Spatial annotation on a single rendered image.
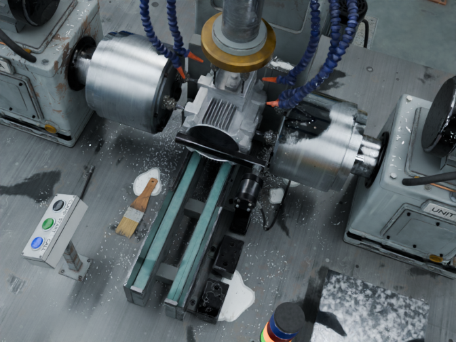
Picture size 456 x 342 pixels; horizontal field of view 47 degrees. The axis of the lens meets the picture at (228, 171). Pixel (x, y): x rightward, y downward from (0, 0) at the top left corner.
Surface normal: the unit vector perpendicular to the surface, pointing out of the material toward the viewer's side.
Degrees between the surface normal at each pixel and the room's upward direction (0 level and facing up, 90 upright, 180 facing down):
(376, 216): 89
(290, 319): 0
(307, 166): 69
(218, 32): 0
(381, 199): 89
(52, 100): 89
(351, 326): 0
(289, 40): 90
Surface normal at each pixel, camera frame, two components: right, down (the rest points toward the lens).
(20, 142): 0.08, -0.50
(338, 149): -0.14, 0.13
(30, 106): -0.33, 0.80
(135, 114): -0.29, 0.67
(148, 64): 0.00, -0.30
